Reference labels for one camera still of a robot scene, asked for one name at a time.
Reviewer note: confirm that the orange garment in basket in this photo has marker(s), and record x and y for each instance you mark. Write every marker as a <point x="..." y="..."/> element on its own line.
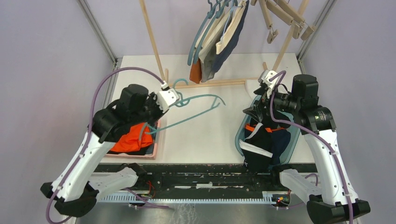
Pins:
<point x="135" y="142"/>

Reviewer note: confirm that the black garment in tub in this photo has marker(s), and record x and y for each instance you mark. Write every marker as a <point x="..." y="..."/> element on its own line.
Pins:
<point x="268" y="122"/>

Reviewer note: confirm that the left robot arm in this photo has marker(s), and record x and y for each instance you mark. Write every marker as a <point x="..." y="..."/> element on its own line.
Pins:
<point x="74" y="193"/>

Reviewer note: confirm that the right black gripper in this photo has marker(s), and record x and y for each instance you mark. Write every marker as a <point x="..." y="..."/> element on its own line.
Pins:
<point x="263" y="90"/>

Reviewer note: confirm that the pink laundry basket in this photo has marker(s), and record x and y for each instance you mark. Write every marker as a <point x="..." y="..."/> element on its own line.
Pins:
<point x="150" y="153"/>

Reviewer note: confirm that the wooden clothes rack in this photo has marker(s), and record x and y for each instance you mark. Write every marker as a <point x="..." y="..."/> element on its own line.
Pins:
<point x="223" y="82"/>

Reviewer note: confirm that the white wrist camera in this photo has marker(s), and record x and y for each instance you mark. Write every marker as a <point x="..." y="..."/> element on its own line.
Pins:
<point x="166" y="98"/>
<point x="268" y="79"/>

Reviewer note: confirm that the grey underwear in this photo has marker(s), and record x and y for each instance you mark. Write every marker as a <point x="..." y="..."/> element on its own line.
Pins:
<point x="207" y="54"/>

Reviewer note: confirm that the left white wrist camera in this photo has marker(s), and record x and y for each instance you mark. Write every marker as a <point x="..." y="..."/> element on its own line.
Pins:
<point x="166" y="98"/>

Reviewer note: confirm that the brown orange underwear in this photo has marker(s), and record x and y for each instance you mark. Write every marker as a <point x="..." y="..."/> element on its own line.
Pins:
<point x="196" y="72"/>

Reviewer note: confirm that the white cable duct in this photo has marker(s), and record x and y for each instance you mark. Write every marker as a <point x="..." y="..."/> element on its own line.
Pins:
<point x="127" y="197"/>

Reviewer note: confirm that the teal plastic tub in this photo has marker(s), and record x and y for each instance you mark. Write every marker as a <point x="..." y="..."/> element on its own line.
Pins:
<point x="286" y="156"/>

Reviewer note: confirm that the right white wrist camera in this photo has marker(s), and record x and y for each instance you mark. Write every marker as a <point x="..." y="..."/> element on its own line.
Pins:
<point x="268" y="79"/>

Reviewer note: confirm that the wooden clip hangers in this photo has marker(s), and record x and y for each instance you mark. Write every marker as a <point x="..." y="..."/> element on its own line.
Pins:
<point x="287" y="18"/>

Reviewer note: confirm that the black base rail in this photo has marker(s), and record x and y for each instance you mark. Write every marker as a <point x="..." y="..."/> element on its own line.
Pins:
<point x="212" y="181"/>

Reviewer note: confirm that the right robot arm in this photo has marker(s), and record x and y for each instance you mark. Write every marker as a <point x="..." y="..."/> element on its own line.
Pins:
<point x="335" y="200"/>

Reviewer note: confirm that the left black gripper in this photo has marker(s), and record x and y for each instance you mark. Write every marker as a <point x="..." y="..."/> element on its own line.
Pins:
<point x="152" y="98"/>

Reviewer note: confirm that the navy cream-band underwear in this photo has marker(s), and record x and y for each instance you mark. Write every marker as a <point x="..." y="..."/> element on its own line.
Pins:
<point x="224" y="51"/>

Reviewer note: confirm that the light blue hanger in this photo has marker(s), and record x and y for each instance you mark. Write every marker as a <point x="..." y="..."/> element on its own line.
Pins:
<point x="232" y="22"/>

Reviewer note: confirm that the navy orange-band underwear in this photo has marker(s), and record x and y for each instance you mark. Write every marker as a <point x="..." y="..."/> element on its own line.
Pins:
<point x="281" y="139"/>

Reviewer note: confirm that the black white-band underwear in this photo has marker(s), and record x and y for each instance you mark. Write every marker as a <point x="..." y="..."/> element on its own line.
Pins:
<point x="256" y="147"/>

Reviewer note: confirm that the teal clip hanger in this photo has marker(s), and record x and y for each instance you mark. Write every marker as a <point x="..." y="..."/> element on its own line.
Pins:
<point x="201" y="34"/>
<point x="181" y="103"/>
<point x="216" y="22"/>

